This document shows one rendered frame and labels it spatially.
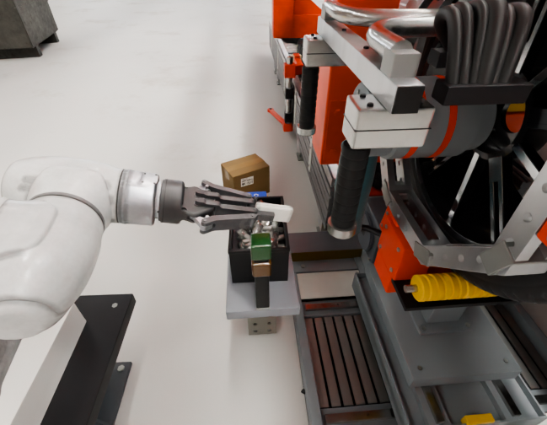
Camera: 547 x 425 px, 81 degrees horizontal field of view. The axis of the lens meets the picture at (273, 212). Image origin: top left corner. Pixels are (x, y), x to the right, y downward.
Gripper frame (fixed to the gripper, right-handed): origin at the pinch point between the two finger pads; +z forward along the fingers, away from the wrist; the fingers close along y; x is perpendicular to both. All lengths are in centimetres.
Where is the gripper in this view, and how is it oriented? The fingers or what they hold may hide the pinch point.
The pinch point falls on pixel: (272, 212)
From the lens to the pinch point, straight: 60.2
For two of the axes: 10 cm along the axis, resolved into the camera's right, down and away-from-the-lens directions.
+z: 9.5, 1.0, 2.9
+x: -2.6, 7.7, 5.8
